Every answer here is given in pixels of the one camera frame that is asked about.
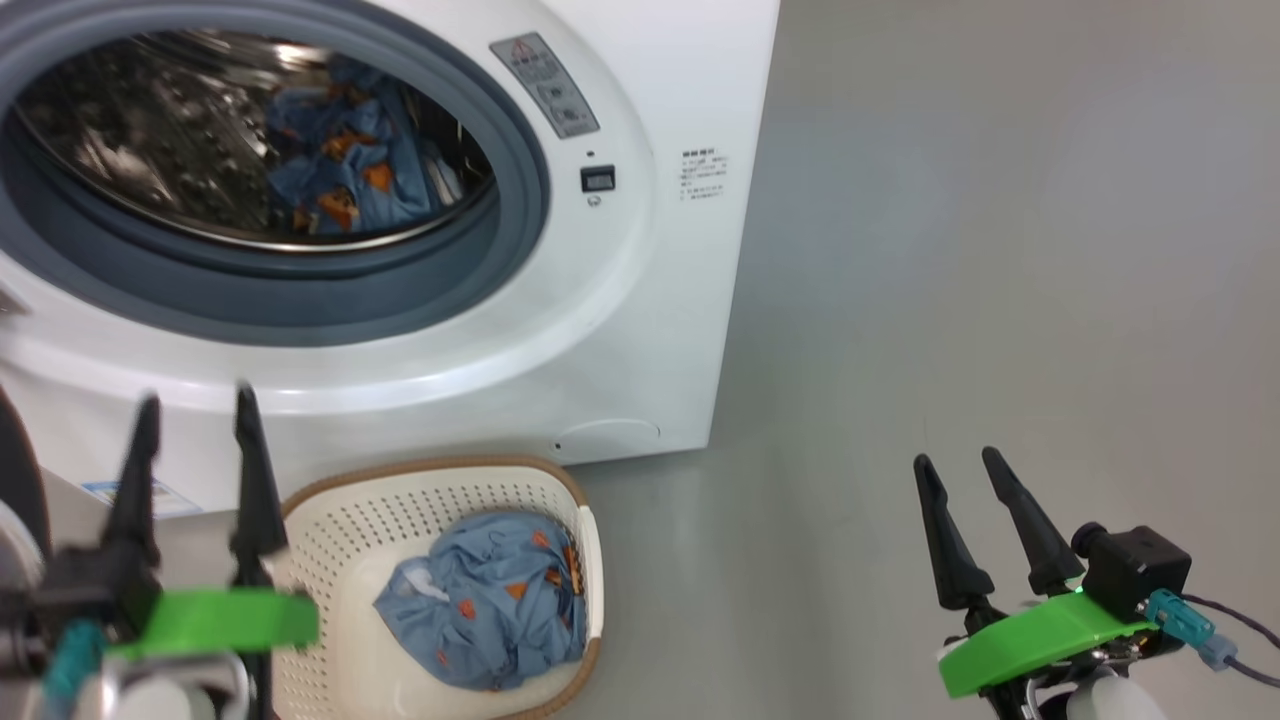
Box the teal plug right camera cable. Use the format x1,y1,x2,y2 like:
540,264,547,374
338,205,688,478
1145,588,1280,689

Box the teal plug camera cable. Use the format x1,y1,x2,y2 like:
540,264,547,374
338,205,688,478
1145,588,1280,689
40,618,107,720

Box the blue energy label sticker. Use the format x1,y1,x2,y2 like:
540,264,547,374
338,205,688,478
82,480,206,519

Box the grey warning sticker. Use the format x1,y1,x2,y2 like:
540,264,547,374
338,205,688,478
489,32,601,140

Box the cream perforated laundry basket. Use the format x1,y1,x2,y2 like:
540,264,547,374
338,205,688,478
270,456,605,720

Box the blue garment large orange patch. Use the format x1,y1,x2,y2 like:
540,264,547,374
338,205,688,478
262,55,467,238

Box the teal plug left camera cable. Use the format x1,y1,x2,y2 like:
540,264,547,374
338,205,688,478
40,618,107,720

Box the stainless steel washing machine drum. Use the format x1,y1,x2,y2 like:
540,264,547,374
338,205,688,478
10,30,498,251

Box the white front-load washing machine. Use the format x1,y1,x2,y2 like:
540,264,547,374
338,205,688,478
0,0,781,521

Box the round white filter cover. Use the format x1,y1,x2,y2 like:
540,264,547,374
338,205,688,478
556,419,661,467

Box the blue garment small orange prints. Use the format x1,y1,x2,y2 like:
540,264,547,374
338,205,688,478
374,512,589,691

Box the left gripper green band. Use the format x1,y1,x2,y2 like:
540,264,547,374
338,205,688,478
100,385,319,720

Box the round black-rimmed glass door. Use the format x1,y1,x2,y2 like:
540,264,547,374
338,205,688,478
0,385,51,601

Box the small black text label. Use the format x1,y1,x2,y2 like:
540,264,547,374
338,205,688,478
680,150,729,202

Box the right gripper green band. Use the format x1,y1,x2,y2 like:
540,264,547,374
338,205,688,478
913,446,1161,720

